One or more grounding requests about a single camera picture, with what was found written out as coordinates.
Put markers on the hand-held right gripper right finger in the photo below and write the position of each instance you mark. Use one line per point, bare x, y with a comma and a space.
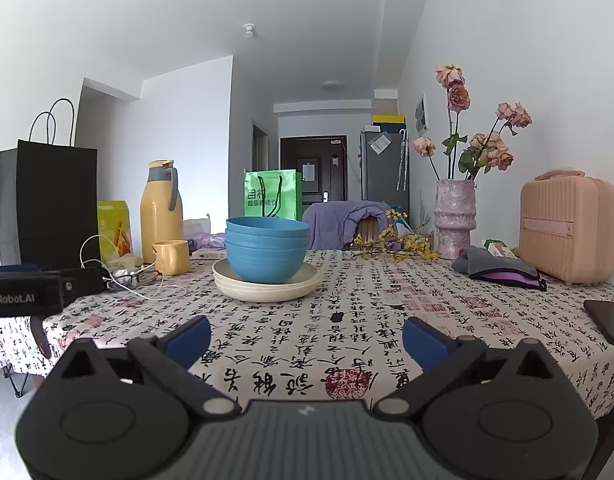
422, 342

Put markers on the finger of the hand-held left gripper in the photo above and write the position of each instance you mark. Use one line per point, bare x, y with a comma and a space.
84, 282

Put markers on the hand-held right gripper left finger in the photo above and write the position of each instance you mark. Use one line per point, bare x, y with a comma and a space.
189, 342

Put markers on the cream plate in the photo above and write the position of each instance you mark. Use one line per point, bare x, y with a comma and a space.
267, 296
312, 284
309, 272

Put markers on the yellow-green snack box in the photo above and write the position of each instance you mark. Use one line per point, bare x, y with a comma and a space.
114, 230

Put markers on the printed tablecloth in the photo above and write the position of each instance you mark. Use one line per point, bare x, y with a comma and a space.
367, 310

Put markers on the yellow mug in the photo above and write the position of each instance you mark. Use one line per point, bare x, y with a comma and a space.
172, 257

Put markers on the black paper bag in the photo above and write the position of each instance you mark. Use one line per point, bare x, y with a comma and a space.
52, 200

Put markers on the flat white box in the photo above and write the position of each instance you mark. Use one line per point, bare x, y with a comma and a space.
209, 254

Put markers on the yellow flower branch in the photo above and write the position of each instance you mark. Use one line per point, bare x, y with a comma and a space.
402, 245

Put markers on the yellow thermos jug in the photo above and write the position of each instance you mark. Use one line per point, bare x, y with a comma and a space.
159, 215

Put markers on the grey cloth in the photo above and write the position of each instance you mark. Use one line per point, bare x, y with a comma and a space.
487, 257

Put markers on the purple tissue packets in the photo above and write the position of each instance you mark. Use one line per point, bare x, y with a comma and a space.
207, 235

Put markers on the purple cloth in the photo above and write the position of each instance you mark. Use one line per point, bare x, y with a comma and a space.
512, 279

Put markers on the wooden chair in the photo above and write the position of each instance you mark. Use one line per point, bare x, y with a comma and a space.
369, 235

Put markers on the white green carton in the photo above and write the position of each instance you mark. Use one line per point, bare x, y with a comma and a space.
502, 249

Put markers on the pink textured vase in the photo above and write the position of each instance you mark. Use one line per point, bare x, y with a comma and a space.
454, 220

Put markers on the purple jacket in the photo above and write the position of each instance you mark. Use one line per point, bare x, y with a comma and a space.
332, 225

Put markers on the green paper bag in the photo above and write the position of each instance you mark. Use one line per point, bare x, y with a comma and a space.
272, 195

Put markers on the grey fridge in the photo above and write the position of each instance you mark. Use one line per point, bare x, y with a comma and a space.
382, 170

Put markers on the pink suitcase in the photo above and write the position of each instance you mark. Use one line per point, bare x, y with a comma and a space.
567, 230

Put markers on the folded umbrella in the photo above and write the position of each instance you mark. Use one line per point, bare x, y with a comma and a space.
402, 160

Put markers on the black phone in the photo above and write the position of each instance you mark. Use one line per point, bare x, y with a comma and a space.
609, 320

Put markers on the dried pink roses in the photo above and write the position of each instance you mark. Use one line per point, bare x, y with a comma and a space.
487, 150

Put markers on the dark brown door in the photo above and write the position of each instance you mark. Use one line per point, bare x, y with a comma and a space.
312, 170

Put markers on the yellow box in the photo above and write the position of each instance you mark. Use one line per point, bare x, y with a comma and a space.
388, 119

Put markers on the ceiling light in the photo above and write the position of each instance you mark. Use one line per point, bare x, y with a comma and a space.
332, 85

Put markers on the ceiling sprinkler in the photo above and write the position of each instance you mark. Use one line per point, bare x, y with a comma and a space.
250, 31

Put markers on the metal-frame glasses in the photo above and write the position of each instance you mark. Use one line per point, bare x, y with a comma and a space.
124, 276

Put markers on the white wall panel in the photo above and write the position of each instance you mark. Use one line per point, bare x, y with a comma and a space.
422, 112

